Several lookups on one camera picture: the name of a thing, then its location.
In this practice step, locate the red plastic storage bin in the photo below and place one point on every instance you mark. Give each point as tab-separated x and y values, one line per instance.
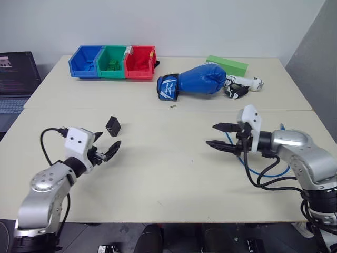
138	74

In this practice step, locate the dark rounded shape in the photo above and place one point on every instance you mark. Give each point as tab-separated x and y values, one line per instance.
151	238

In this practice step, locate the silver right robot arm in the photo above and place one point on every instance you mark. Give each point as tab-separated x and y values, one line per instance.
302	155

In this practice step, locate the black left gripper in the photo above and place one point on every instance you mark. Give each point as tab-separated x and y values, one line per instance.
97	155

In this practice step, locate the black device with white label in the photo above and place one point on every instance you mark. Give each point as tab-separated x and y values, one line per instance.
109	249
255	246

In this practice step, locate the black object behind bins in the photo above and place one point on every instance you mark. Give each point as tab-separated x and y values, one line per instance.
157	63

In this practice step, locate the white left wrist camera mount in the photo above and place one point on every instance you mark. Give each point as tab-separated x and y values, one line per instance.
76	139

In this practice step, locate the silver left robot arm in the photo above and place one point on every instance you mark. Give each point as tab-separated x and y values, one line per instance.
39	205

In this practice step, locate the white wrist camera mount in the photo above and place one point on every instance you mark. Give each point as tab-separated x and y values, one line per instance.
252	118
76	139

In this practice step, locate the green rectangular box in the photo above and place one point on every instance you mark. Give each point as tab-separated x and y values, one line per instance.
231	66

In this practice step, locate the white and black robotic hand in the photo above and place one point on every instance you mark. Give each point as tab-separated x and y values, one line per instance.
246	81

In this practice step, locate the green plastic storage bin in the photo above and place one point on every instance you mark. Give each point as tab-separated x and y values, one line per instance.
110	74

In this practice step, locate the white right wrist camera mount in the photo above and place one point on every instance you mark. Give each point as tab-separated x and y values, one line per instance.
252	118

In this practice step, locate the blue small parts pile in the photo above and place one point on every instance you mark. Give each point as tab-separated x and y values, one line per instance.
89	66

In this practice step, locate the grey laptop computer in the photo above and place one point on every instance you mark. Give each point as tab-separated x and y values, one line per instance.
15	79

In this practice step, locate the blue plastic storage bin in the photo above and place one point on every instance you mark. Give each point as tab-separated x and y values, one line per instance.
79	69

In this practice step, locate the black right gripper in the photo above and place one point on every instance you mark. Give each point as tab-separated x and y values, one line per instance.
244	143

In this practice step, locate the blue boxing glove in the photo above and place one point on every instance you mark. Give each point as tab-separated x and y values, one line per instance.
200	80

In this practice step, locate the small black box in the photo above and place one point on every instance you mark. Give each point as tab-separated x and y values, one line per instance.
114	126

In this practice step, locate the green small parts pile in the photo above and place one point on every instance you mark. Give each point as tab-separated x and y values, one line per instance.
114	65

